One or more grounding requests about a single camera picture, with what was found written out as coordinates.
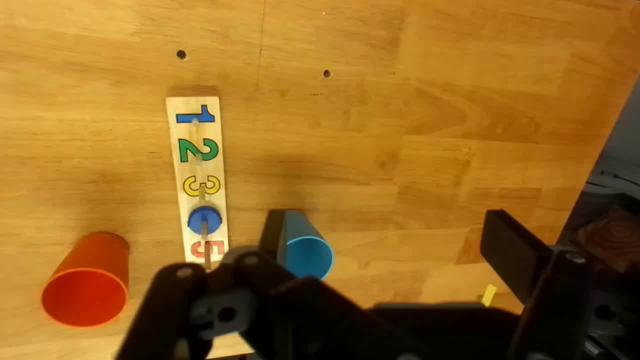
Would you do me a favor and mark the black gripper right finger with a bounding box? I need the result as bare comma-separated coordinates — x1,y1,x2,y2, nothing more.
478,208,595,360

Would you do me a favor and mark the wooden number peg board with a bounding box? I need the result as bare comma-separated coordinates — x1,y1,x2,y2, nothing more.
163,94,231,270

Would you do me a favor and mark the orange plastic cup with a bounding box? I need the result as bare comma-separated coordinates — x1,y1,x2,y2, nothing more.
40,231,132,329

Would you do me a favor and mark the yellow tape piece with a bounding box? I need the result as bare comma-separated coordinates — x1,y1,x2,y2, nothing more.
480,284,500,311

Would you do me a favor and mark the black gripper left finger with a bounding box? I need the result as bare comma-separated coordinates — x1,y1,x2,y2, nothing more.
116,208,295,360

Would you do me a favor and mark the blue ring on peg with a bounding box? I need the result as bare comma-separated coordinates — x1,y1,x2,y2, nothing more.
186,205,224,236

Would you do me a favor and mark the blue plastic cup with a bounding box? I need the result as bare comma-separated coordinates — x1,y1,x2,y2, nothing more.
275,211,335,282

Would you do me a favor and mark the wooden stool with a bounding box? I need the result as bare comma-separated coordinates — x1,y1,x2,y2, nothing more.
576,207,640,275

